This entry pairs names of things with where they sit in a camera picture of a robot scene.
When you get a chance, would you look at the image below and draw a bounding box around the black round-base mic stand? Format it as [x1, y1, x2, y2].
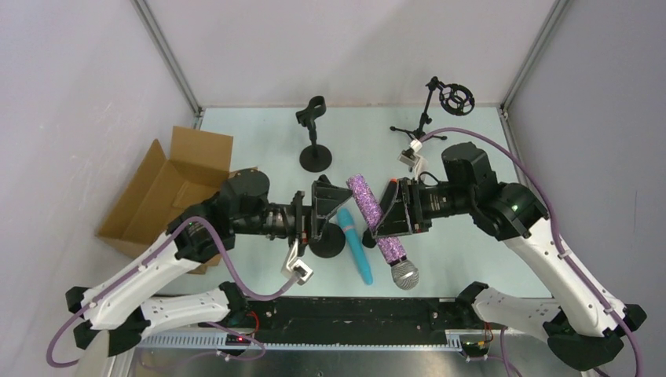
[309, 174, 355, 260]

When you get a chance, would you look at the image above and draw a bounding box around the teal blue microphone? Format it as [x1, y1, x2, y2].
[337, 208, 374, 286]

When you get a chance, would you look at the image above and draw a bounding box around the purple glitter microphone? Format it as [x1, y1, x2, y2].
[346, 174, 419, 291]

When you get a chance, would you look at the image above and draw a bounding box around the brown cardboard box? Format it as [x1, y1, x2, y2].
[96, 126, 236, 258]

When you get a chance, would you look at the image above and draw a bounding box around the black orange-ring microphone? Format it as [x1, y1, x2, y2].
[362, 179, 397, 248]

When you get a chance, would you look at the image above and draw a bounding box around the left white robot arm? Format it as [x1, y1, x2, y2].
[65, 169, 352, 356]

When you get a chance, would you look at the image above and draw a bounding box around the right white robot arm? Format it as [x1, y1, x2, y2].
[372, 142, 646, 371]

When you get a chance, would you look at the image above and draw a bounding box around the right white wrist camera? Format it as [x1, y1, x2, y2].
[397, 139, 428, 178]

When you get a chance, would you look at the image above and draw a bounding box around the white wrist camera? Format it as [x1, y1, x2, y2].
[281, 241, 313, 285]
[397, 139, 428, 178]

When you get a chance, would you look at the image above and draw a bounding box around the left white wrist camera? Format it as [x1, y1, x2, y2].
[281, 241, 313, 285]

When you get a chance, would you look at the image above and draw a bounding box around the black tripod shock-mount stand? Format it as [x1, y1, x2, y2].
[390, 76, 476, 140]

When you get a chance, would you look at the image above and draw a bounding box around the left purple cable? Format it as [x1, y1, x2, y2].
[46, 215, 303, 369]

